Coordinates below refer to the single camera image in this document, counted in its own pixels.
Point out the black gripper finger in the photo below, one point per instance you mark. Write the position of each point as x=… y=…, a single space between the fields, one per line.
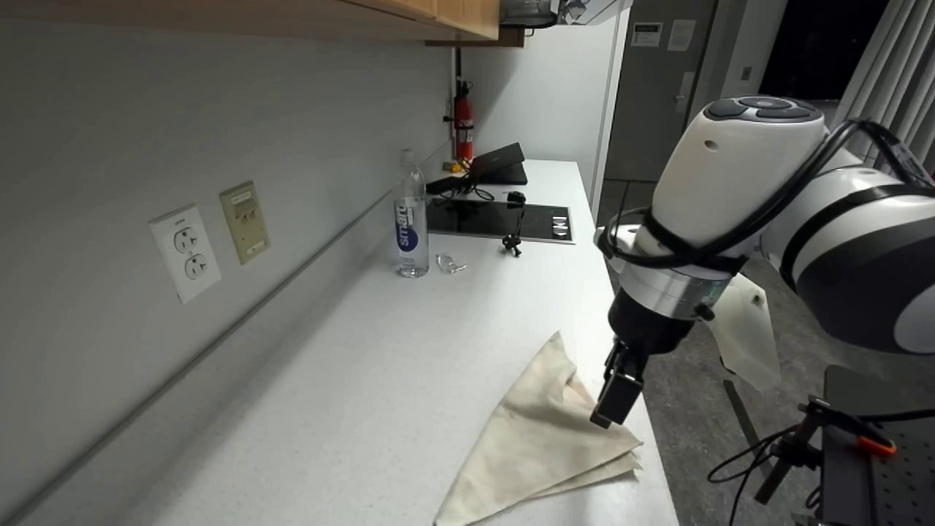
x=629 y=393
x=610 y=394

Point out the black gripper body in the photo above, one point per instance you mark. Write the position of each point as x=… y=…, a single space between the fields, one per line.
x=638 y=335

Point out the beige towel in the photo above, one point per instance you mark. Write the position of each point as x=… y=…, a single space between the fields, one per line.
x=540 y=441

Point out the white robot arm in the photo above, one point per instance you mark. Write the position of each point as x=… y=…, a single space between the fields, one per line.
x=842 y=210

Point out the small clear plastic wrapper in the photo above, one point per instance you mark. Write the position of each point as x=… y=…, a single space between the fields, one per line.
x=449 y=264

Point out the black induction cooktop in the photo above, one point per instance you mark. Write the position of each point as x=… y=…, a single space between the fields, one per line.
x=498 y=221

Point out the clear plastic water bottle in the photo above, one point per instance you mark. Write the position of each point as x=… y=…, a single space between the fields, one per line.
x=411 y=221

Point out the red fire extinguisher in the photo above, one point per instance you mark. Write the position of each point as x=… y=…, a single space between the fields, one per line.
x=464 y=124

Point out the wooden upper cabinet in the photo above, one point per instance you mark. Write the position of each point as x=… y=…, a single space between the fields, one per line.
x=476 y=22

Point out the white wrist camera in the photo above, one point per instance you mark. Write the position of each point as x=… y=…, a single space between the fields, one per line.
x=744 y=335

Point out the beige wall switch plate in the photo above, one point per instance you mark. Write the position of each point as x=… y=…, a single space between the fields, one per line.
x=245 y=221

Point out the white wall power outlet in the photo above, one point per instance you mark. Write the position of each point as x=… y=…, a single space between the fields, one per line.
x=189 y=251

